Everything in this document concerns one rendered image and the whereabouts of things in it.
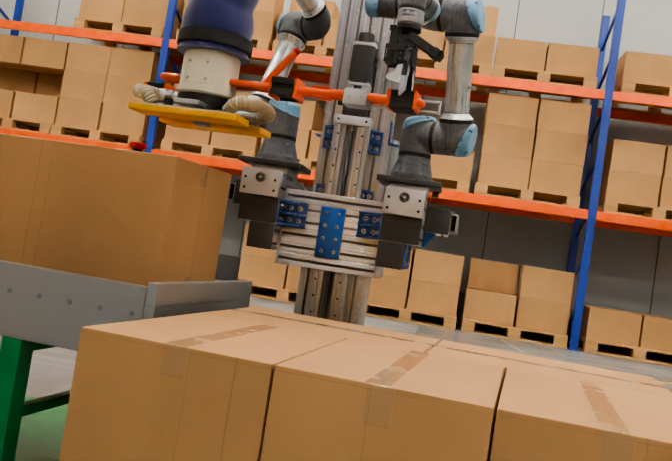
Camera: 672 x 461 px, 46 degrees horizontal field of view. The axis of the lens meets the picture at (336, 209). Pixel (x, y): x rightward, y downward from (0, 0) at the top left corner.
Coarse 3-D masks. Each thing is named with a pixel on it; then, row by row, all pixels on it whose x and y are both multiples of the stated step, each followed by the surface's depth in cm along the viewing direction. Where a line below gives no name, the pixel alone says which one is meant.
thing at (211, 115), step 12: (132, 108) 227; (144, 108) 225; (156, 108) 224; (168, 108) 223; (180, 108) 222; (192, 108) 223; (216, 108) 225; (192, 120) 231; (204, 120) 227; (216, 120) 223; (228, 120) 220; (240, 120) 221
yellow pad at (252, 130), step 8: (160, 120) 245; (168, 120) 244; (176, 120) 243; (184, 120) 243; (192, 128) 250; (200, 128) 247; (208, 128) 244; (216, 128) 241; (224, 128) 239; (232, 128) 238; (240, 128) 238; (248, 128) 237; (256, 128) 236; (256, 136) 245; (264, 136) 242
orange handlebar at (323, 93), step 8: (168, 80) 241; (176, 80) 237; (232, 80) 232; (240, 80) 231; (240, 88) 235; (256, 88) 230; (264, 88) 229; (304, 88) 226; (312, 88) 225; (320, 88) 225; (328, 88) 224; (304, 96) 231; (312, 96) 230; (320, 96) 224; (328, 96) 225; (336, 96) 224; (368, 96) 221; (376, 96) 220; (384, 96) 219; (384, 104) 224; (424, 104) 219
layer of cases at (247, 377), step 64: (192, 320) 189; (256, 320) 209; (320, 320) 236; (128, 384) 149; (192, 384) 146; (256, 384) 143; (320, 384) 141; (384, 384) 140; (448, 384) 151; (512, 384) 164; (576, 384) 179; (640, 384) 198; (64, 448) 152; (128, 448) 148; (192, 448) 145; (256, 448) 142; (320, 448) 140; (384, 448) 137; (448, 448) 134; (512, 448) 132; (576, 448) 130; (640, 448) 127
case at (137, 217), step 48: (0, 144) 231; (48, 144) 227; (0, 192) 230; (48, 192) 226; (96, 192) 222; (144, 192) 218; (192, 192) 229; (0, 240) 228; (48, 240) 224; (96, 240) 221; (144, 240) 217; (192, 240) 233
